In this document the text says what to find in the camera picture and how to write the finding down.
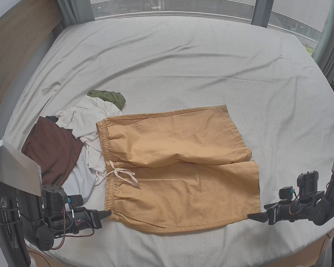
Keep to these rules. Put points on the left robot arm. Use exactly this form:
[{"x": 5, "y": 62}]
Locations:
[{"x": 14, "y": 171}]

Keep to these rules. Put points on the brown garment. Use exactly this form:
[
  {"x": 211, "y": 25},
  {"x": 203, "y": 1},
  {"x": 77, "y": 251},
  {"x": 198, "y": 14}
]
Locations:
[{"x": 50, "y": 149}]

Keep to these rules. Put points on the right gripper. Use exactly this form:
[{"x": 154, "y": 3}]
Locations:
[{"x": 284, "y": 213}]

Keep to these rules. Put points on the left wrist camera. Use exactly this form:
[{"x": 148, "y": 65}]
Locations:
[{"x": 75, "y": 201}]

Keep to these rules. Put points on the blue-green curtain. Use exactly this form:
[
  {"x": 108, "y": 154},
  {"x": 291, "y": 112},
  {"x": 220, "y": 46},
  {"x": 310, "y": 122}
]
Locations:
[
  {"x": 332, "y": 37},
  {"x": 69, "y": 1}
]

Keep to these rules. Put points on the tan shorts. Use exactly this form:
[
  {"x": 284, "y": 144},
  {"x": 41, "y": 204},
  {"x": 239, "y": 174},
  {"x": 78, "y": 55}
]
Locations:
[{"x": 183, "y": 177}]

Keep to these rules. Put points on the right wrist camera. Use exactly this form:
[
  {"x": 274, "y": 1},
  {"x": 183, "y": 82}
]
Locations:
[{"x": 286, "y": 193}]

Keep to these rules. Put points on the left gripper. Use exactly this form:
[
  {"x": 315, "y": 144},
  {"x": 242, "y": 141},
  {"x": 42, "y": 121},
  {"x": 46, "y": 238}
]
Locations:
[{"x": 86, "y": 218}]

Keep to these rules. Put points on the black garment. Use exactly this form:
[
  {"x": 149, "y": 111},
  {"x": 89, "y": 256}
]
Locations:
[{"x": 51, "y": 119}]

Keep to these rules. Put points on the bed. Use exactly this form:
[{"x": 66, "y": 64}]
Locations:
[{"x": 183, "y": 65}]

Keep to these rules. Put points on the pale blue garment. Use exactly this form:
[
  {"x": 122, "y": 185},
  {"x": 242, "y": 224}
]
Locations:
[{"x": 78, "y": 182}]

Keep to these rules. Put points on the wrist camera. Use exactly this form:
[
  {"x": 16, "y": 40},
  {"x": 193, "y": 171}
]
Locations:
[
  {"x": 286, "y": 193},
  {"x": 75, "y": 201}
]

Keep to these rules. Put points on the cream white garment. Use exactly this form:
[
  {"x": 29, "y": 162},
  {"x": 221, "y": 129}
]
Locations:
[{"x": 86, "y": 115}]

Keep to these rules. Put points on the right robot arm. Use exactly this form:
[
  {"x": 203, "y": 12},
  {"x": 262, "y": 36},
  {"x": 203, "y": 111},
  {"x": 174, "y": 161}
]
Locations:
[{"x": 331, "y": 202}]

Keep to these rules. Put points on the green garment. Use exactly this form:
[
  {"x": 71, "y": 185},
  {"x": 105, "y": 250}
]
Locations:
[{"x": 111, "y": 97}]

